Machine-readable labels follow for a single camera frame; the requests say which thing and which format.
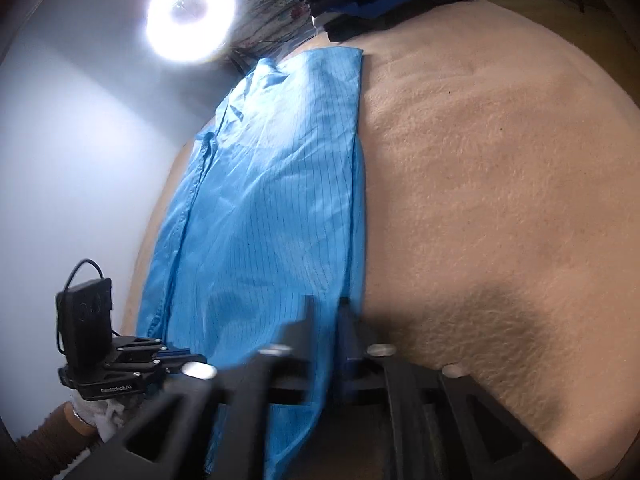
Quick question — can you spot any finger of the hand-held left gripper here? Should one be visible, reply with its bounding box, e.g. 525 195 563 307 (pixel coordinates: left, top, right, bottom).
104 354 208 377
113 335 193 357

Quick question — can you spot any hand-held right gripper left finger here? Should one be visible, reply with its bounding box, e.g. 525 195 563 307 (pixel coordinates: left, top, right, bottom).
62 294 327 480

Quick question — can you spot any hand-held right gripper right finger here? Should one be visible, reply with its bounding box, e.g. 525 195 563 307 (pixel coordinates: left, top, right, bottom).
337 297 581 480

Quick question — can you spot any light blue jacket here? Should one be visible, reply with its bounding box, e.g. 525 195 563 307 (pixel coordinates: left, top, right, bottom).
135 47 368 480

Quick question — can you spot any person's left forearm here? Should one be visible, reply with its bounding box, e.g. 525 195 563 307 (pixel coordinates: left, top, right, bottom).
10 402 103 480

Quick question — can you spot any person's left hand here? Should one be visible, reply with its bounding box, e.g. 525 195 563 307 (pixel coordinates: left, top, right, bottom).
70 392 127 442

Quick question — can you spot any black tripod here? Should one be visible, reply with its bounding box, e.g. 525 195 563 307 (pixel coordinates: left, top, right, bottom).
220 46 258 77

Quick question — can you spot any white ring light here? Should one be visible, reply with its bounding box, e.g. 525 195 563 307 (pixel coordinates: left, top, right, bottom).
145 0 237 65

